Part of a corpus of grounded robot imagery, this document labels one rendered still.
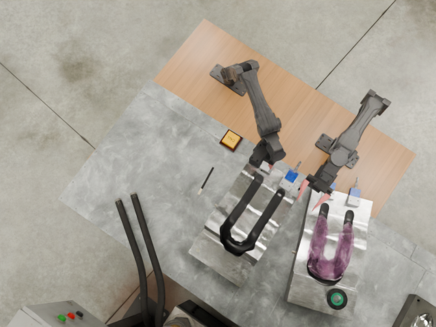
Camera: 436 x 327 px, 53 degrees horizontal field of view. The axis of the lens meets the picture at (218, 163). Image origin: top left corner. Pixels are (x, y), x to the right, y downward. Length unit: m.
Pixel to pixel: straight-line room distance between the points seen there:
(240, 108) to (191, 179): 0.41
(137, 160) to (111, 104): 1.07
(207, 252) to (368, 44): 2.00
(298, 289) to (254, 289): 0.20
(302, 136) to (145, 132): 0.72
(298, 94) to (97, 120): 1.44
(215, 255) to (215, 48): 1.00
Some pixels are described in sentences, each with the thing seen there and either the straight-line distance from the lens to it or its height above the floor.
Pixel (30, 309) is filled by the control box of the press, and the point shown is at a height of 1.46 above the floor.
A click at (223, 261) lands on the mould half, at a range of 1.86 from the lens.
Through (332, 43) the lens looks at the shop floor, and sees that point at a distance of 3.23.
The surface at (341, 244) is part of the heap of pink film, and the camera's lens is 1.86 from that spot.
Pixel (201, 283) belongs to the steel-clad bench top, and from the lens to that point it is 1.93.
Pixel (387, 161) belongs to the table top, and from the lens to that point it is 2.12.
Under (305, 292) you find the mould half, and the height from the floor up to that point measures 0.91.
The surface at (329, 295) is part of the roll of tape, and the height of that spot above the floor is 0.95.
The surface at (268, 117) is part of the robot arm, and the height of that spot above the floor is 1.20.
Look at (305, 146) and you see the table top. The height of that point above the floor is 0.80.
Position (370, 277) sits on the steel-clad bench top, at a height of 0.80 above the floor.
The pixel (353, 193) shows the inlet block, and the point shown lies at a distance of 1.97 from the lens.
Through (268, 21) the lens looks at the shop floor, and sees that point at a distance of 3.25.
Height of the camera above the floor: 2.72
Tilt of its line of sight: 75 degrees down
